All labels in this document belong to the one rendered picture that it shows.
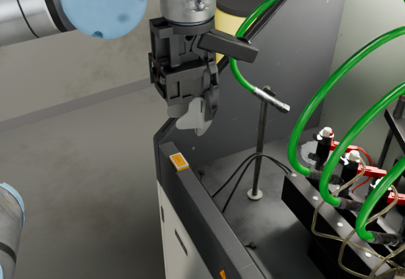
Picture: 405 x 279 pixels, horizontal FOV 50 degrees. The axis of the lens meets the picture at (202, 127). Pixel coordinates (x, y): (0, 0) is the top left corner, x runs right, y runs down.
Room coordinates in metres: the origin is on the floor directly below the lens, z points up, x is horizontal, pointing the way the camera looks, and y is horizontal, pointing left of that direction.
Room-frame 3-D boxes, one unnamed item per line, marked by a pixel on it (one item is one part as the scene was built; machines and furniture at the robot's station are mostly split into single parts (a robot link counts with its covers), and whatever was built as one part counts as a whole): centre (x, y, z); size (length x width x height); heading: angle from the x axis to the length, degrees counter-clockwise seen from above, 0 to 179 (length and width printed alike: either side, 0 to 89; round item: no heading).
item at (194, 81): (0.55, 0.03, 1.37); 0.09 x 0.08 x 0.12; 116
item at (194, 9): (0.56, 0.02, 1.45); 0.08 x 0.08 x 0.05
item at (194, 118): (0.54, 0.02, 1.27); 0.06 x 0.03 x 0.09; 116
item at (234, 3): (2.44, -0.28, 0.36); 0.44 x 0.44 x 0.72
